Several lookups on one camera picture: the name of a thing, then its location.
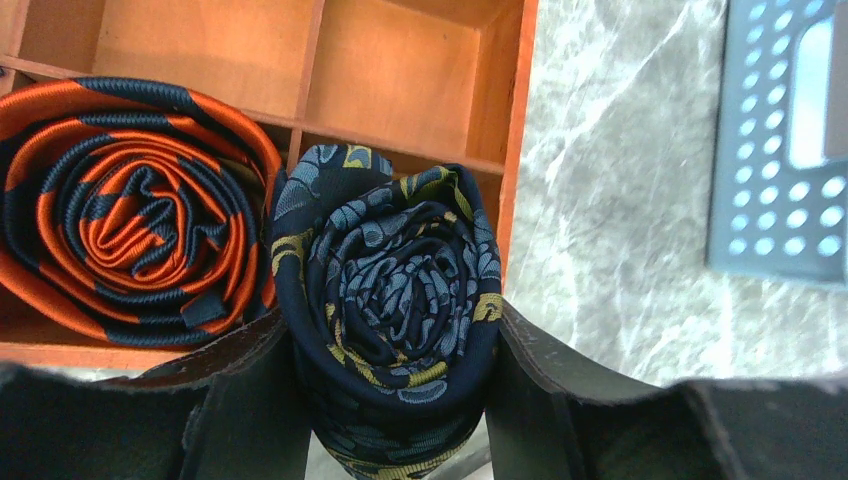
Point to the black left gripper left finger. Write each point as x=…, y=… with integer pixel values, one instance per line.
x=228, y=410

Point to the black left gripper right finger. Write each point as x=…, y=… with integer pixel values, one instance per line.
x=553, y=413

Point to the dark blue patterned tie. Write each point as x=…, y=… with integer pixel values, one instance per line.
x=391, y=289

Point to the light blue plastic basket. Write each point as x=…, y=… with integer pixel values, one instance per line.
x=778, y=206

